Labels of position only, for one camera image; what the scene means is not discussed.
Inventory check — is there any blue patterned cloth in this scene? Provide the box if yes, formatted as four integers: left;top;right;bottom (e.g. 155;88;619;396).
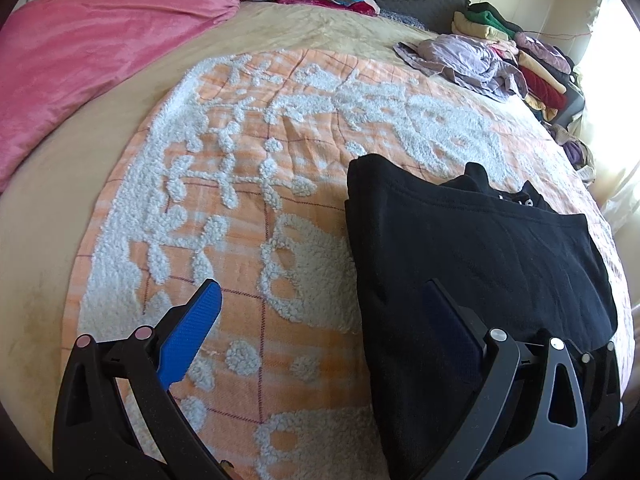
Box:
380;7;427;29

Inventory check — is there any orange and white tufted blanket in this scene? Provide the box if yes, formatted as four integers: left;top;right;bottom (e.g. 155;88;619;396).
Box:
60;49;632;480

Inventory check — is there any magenta folded cloth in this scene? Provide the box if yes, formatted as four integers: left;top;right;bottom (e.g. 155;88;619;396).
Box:
275;0;381;17

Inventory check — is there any lilac crumpled garment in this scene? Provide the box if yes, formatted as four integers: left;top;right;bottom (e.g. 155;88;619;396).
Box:
393;34;528;103

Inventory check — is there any pile of folded clothes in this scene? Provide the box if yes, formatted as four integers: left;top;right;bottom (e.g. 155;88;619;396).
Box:
452;2;596;181

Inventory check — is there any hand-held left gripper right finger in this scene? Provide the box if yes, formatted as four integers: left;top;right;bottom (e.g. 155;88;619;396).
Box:
420;279;588;480

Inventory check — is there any bed with beige sheet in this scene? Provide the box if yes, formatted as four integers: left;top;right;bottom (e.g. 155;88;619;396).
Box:
0;0;640;480

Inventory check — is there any black sweater with orange patches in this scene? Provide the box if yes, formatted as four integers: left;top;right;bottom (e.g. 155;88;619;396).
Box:
344;152;621;480

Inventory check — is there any pink blanket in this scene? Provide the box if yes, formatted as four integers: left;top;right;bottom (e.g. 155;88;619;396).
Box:
0;0;288;193

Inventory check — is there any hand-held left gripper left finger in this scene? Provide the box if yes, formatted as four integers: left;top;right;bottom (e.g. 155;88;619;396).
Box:
52;279;236;480

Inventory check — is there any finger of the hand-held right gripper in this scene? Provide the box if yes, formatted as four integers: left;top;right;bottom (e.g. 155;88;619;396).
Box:
567;339;626;441

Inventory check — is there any cream curtain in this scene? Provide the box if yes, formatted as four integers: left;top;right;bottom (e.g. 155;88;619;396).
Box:
575;0;640;241

